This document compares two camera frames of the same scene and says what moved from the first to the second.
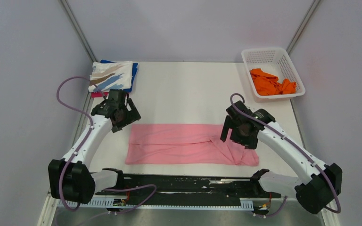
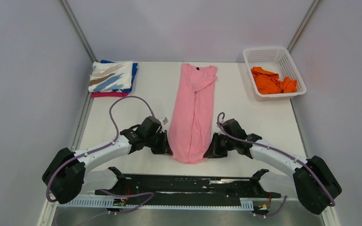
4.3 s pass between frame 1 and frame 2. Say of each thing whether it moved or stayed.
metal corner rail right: stayed
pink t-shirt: moved
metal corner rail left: stayed
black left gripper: moved
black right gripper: moved
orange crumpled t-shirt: stayed
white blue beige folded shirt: stayed
